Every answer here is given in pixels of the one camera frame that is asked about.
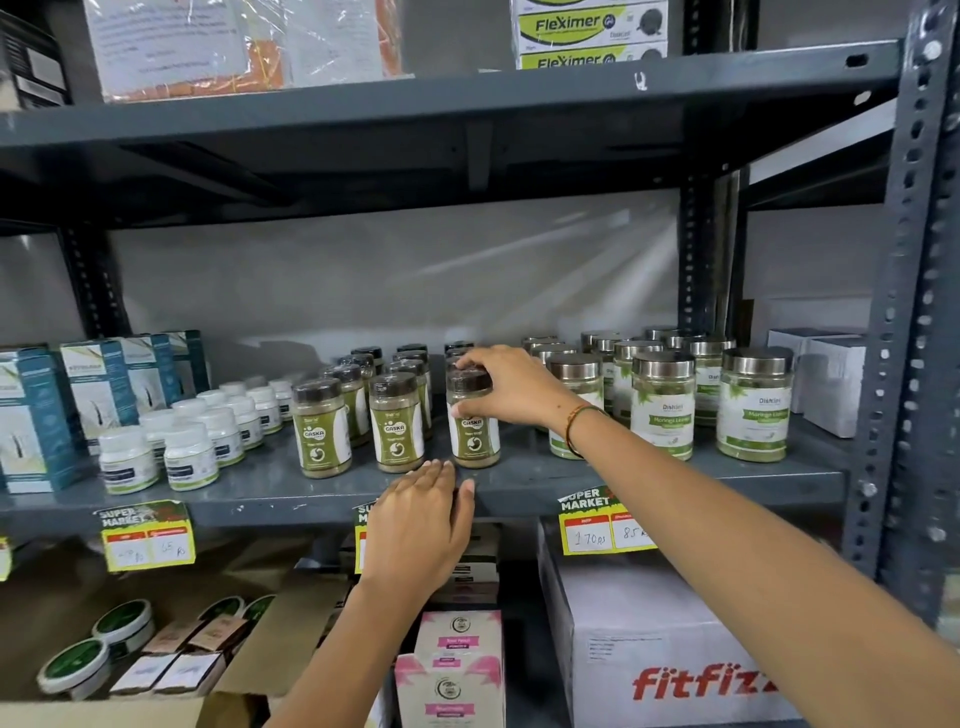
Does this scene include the person's right hand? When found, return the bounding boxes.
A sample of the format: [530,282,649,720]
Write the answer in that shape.
[452,345,595,435]

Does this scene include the person's left hand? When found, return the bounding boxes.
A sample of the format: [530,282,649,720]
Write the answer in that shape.
[358,459,478,601]

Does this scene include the green powder jar brown lid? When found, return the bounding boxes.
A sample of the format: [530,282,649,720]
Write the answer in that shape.
[446,366,502,471]

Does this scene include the person's left forearm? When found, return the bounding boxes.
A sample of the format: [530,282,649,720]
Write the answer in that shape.
[266,577,445,728]

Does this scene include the person's right forearm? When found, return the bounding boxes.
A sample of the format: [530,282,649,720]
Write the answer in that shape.
[564,405,960,728]

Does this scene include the rows of brown-capped powder bottles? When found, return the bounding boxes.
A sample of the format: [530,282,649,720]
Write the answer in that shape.
[292,341,481,480]

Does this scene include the pink and white box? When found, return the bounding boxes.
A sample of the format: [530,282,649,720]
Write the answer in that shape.
[394,651,506,728]
[414,609,504,676]

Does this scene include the open brown cardboard box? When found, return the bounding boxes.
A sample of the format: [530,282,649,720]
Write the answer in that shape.
[0,531,361,728]

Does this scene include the group of steel-lid glass jars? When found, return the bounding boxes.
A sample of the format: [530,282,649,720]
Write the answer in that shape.
[522,325,795,464]

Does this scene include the group of small white bottles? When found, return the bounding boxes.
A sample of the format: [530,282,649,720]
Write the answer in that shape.
[97,377,295,497]

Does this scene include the small brown and white box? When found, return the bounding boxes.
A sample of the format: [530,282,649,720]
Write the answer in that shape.
[186,614,252,655]
[141,618,205,655]
[109,652,180,697]
[153,650,228,697]

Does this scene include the white carton with red print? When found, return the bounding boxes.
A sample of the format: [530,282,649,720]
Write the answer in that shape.
[537,517,813,728]

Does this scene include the teal and white carton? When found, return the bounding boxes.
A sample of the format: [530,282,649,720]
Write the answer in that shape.
[166,329,213,396]
[60,339,141,453]
[120,333,183,412]
[0,345,82,495]

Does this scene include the grey metal shelving rack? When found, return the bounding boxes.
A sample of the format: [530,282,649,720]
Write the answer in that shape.
[0,0,960,728]

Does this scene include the plain white box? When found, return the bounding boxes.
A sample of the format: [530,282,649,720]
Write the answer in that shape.
[804,336,868,440]
[767,327,856,415]

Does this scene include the green and white box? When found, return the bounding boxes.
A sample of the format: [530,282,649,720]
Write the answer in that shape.
[514,41,670,73]
[510,0,648,15]
[511,1,670,55]

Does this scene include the plastic-wrapped package with paper sheet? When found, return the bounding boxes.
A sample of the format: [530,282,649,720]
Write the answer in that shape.
[81,0,415,104]

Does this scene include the dark box with grey label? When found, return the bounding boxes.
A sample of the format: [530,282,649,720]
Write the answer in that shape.
[0,11,73,112]

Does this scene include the orange thread bracelet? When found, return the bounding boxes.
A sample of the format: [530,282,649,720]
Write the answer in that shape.
[564,404,610,459]

